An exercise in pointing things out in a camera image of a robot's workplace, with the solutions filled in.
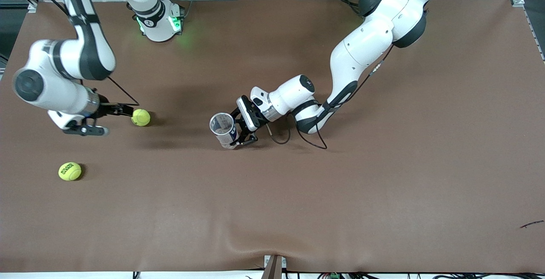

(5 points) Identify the white blue tennis ball can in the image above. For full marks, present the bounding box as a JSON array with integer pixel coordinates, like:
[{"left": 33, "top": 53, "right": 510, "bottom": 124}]
[{"left": 209, "top": 112, "right": 241, "bottom": 150}]

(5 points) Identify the plain yellow tennis ball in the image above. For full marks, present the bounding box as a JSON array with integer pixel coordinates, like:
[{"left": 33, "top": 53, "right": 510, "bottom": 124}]
[{"left": 132, "top": 109, "right": 151, "bottom": 127}]

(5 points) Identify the yellow tennis ball black print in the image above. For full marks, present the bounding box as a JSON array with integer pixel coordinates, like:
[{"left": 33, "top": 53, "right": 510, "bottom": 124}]
[{"left": 58, "top": 162, "right": 82, "bottom": 181}]

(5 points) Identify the brown table cover mat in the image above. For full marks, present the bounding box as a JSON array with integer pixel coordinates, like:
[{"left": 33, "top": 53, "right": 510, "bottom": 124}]
[{"left": 0, "top": 0, "right": 545, "bottom": 273}]

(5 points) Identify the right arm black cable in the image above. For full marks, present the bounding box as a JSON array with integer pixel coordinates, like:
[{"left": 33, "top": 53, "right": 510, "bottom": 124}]
[{"left": 106, "top": 76, "right": 140, "bottom": 106}]

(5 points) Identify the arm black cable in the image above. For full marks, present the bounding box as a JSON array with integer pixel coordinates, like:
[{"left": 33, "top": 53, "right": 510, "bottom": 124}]
[
  {"left": 268, "top": 45, "right": 394, "bottom": 150},
  {"left": 106, "top": 76, "right": 140, "bottom": 106}
]

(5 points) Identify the table edge clamp bracket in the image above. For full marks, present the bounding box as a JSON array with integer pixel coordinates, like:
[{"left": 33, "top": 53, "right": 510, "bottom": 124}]
[{"left": 261, "top": 254, "right": 287, "bottom": 279}]

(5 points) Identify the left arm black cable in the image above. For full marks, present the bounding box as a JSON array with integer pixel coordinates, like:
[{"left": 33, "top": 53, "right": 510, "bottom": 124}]
[{"left": 268, "top": 45, "right": 394, "bottom": 150}]

